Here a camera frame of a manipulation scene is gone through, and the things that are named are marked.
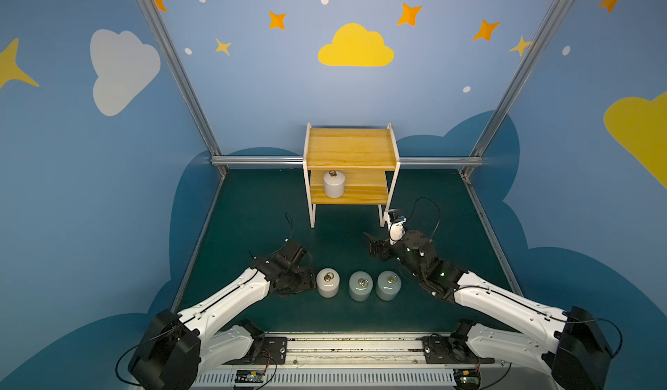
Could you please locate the white tea canister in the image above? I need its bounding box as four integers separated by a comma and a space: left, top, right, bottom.
322, 171, 346, 199
316, 268, 340, 299

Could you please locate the grey-green tea canister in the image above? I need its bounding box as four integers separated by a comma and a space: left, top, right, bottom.
348, 271, 373, 302
375, 270, 402, 301

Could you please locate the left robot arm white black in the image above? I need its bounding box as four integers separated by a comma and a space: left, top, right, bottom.
116, 239, 315, 389

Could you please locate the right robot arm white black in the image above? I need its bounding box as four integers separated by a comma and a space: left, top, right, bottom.
368, 230, 617, 389

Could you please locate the left circuit board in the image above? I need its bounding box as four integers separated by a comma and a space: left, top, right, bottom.
234, 370, 266, 387

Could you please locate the circuit board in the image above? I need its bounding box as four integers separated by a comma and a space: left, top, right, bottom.
453, 369, 481, 390
234, 370, 266, 387

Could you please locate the right circuit board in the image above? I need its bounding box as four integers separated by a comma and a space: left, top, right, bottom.
453, 369, 481, 390

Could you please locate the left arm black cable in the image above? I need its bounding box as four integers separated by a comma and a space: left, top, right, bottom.
248, 212, 296, 262

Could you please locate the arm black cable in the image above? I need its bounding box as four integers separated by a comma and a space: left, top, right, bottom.
248, 212, 296, 262
405, 196, 443, 240

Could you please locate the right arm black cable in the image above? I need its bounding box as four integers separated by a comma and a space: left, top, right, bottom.
405, 196, 443, 240

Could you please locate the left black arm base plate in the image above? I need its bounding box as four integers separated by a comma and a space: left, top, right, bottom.
227, 336, 288, 365

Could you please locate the aluminium front rail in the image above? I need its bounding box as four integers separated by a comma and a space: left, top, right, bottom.
192, 333, 529, 389

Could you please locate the wooden two-tier shelf white frame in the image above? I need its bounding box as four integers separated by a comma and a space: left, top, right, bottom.
302, 124, 401, 228

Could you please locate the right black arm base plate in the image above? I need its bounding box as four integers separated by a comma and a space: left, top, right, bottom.
420, 334, 495, 365

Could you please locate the rear aluminium frame bar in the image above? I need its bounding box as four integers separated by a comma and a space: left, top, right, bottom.
210, 156, 484, 167

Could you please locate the right aluminium frame post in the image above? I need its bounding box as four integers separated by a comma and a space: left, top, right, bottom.
469, 0, 574, 165

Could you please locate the aluminium frame post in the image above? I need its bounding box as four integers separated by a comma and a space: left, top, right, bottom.
136, 0, 221, 157
469, 0, 574, 165

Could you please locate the left aluminium frame post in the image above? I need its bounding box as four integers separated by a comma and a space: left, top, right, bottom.
136, 0, 221, 157

